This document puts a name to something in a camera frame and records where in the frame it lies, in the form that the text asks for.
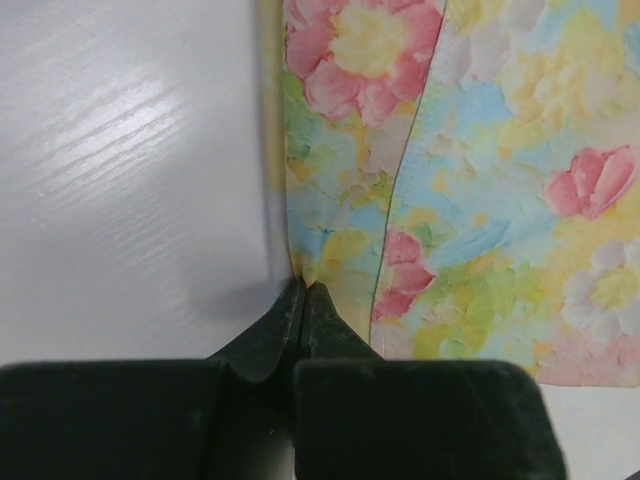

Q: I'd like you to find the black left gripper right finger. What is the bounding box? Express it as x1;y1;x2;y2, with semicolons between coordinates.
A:
293;284;567;479

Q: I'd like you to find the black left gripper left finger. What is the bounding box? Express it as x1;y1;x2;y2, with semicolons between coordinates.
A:
1;279;305;479

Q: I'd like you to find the pastel floral skirt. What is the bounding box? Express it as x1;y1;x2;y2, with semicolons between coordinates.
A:
258;1;639;387

